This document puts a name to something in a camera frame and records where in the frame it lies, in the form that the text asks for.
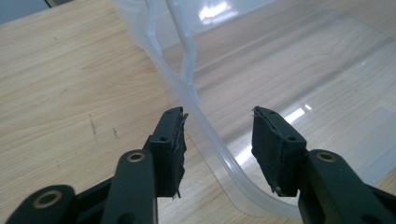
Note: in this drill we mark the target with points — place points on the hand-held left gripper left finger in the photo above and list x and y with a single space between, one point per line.
168 155

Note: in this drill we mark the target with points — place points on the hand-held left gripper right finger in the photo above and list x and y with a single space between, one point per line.
274 149

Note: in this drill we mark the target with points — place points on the clear plastic storage box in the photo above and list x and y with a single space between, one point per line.
193 102

